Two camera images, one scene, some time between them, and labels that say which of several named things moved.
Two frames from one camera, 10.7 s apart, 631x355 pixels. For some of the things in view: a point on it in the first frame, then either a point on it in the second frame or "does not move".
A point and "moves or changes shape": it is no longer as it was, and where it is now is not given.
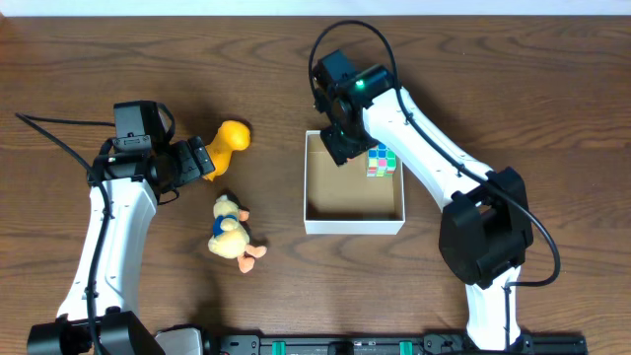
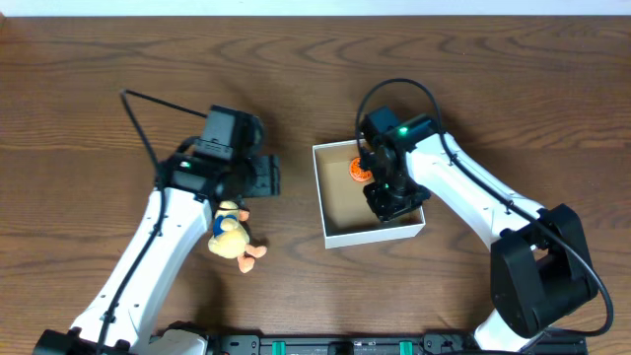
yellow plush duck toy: [232, 235] does not move
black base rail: [392, 344] does not move
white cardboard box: [341, 199] moves or changes shape
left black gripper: [198, 158] → [242, 203]
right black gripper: [337, 149] → [383, 209]
